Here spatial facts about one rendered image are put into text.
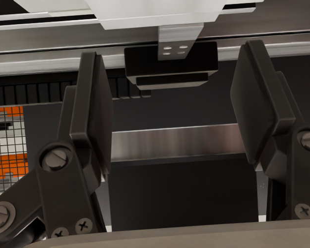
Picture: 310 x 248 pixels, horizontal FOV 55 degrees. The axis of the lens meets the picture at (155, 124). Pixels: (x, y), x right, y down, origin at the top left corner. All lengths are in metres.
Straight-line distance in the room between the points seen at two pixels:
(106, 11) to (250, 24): 0.30
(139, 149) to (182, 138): 0.03
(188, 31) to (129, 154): 0.11
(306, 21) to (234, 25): 0.10
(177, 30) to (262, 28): 0.24
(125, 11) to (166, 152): 0.10
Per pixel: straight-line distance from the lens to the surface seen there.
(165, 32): 0.25
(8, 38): 0.49
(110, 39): 0.45
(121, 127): 0.71
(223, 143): 0.21
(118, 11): 0.21
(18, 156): 2.35
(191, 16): 0.23
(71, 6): 0.20
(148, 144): 0.21
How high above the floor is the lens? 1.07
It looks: 3 degrees up
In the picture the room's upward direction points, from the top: 176 degrees clockwise
